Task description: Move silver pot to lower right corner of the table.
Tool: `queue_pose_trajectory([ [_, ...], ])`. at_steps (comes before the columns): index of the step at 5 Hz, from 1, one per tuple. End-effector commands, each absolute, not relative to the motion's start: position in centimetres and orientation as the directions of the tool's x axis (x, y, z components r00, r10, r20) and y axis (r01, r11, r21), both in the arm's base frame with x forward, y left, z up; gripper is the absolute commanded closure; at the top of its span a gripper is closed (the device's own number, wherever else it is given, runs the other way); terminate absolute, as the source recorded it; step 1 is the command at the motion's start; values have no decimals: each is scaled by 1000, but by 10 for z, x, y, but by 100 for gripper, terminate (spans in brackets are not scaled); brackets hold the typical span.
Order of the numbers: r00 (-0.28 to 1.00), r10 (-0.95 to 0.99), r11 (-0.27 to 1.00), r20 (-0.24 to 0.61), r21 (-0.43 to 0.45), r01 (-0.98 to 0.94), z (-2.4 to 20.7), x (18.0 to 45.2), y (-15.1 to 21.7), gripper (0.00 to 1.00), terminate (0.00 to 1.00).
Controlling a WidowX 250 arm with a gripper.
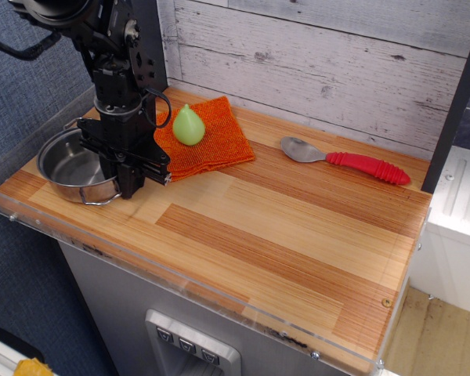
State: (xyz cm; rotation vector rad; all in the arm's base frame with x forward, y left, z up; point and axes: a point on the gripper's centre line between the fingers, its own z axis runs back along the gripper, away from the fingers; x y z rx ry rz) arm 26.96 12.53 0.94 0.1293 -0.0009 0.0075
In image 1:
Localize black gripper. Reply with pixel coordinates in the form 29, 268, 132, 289
77, 110, 172, 199

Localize silver pot with handles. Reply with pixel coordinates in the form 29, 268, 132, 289
37, 117, 121, 206

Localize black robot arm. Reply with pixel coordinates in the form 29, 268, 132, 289
11, 1, 171, 199

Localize green plastic pear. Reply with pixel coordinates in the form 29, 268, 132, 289
172, 104, 205, 146

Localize orange knitted cloth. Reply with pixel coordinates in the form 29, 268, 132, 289
155, 96, 255, 182

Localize clear acrylic table guard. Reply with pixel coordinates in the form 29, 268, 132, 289
0, 107, 431, 375

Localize grey cabinet with buttons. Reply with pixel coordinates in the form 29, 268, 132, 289
60, 244, 341, 375

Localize yellow object bottom left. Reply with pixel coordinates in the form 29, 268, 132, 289
13, 358, 53, 376

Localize white appliance at right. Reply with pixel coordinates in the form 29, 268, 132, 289
409, 146, 470, 312

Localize dark left vertical post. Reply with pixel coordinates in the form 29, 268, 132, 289
132, 0, 168, 92

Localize dark vertical post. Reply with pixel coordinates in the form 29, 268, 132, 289
421, 51, 470, 193
132, 0, 168, 92

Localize black sleeved cable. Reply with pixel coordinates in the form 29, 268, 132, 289
0, 31, 62, 61

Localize spoon with red handle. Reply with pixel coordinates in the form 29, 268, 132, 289
280, 136, 411, 186

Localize dark right vertical post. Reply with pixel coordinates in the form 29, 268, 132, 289
421, 51, 470, 193

